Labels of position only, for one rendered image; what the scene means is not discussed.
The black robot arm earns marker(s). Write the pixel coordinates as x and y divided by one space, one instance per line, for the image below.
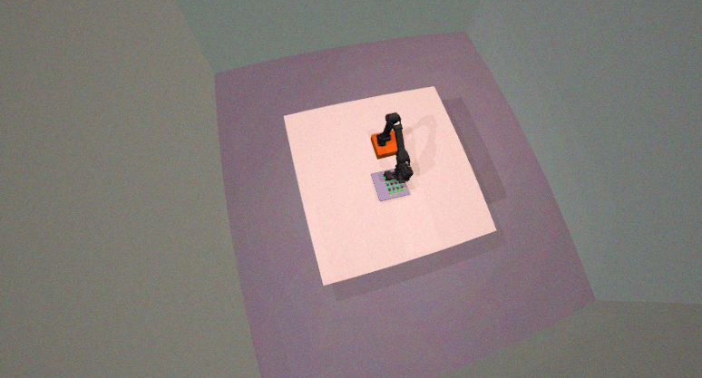
401 155

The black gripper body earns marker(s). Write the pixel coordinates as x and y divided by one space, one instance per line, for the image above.
389 175

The lavender switch panel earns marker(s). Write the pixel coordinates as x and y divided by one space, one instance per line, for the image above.
388 189

